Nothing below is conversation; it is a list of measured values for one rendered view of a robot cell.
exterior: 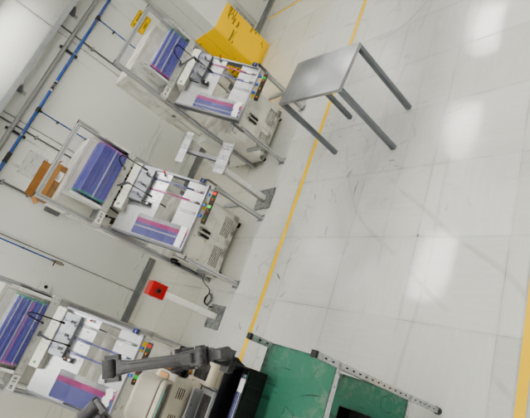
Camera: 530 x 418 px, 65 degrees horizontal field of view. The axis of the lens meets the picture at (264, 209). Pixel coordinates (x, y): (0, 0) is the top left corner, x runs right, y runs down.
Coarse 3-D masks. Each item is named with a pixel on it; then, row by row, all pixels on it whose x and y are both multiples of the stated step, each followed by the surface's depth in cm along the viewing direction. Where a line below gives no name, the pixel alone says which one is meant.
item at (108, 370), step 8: (176, 352) 200; (104, 360) 176; (112, 360) 176; (104, 368) 175; (112, 368) 175; (176, 368) 198; (184, 368) 198; (192, 368) 199; (104, 376) 174; (112, 376) 174
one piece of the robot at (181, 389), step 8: (160, 368) 216; (168, 376) 208; (176, 376) 207; (184, 376) 210; (176, 384) 205; (184, 384) 209; (168, 392) 203; (176, 392) 205; (184, 392) 209; (168, 400) 202; (176, 400) 205; (184, 400) 209; (168, 408) 202; (176, 408) 205; (184, 408) 209; (160, 416) 199; (168, 416) 202; (176, 416) 205
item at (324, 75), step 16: (352, 48) 321; (304, 64) 364; (320, 64) 344; (336, 64) 326; (352, 64) 314; (368, 64) 332; (304, 80) 349; (320, 80) 331; (336, 80) 315; (384, 80) 342; (288, 96) 356; (304, 96) 336; (400, 96) 352; (288, 112) 369; (304, 128) 382
